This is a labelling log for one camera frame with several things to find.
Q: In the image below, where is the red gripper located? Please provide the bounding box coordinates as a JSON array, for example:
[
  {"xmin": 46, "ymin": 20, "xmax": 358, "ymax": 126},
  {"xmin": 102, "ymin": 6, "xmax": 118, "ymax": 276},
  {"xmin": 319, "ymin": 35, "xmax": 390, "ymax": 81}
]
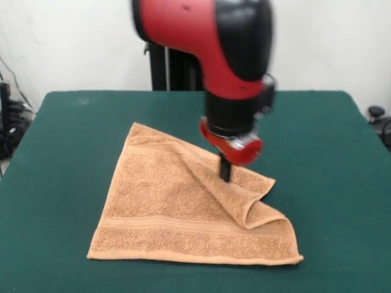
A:
[{"xmin": 198, "ymin": 118, "xmax": 264, "ymax": 183}]

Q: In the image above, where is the tan terry cloth towel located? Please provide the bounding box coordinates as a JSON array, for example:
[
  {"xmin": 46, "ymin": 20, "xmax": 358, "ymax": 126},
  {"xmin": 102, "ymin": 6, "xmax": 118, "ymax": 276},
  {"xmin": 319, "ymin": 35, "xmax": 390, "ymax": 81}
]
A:
[{"xmin": 86, "ymin": 121, "xmax": 304, "ymax": 266}]

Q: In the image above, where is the dark green table cloth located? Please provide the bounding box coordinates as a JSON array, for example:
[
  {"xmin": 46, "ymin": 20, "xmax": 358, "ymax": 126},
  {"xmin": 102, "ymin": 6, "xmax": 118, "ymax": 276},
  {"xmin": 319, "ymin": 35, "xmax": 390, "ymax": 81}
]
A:
[{"xmin": 0, "ymin": 90, "xmax": 391, "ymax": 293}]

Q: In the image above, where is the black electronics box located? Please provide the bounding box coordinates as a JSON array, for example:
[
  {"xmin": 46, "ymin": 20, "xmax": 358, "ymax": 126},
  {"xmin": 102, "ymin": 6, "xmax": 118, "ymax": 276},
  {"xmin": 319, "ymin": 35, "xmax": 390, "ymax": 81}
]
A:
[{"xmin": 0, "ymin": 81, "xmax": 12, "ymax": 160}]

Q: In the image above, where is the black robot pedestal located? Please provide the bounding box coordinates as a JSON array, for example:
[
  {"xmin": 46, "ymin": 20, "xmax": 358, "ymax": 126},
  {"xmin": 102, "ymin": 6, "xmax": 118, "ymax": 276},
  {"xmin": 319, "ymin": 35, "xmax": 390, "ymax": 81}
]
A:
[{"xmin": 143, "ymin": 42, "xmax": 208, "ymax": 92}]

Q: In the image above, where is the black cable bundle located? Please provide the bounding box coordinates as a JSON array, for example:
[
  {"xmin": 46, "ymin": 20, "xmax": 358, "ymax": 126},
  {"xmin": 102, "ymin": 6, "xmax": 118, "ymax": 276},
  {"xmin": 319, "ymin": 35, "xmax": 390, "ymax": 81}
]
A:
[{"xmin": 8, "ymin": 100, "xmax": 37, "ymax": 129}]

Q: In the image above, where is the grey wall cable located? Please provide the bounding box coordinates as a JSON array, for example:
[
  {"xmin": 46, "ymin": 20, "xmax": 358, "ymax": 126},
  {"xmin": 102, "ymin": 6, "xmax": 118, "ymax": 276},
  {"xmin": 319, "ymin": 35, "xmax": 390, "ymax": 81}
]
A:
[{"xmin": 0, "ymin": 56, "xmax": 34, "ymax": 110}]

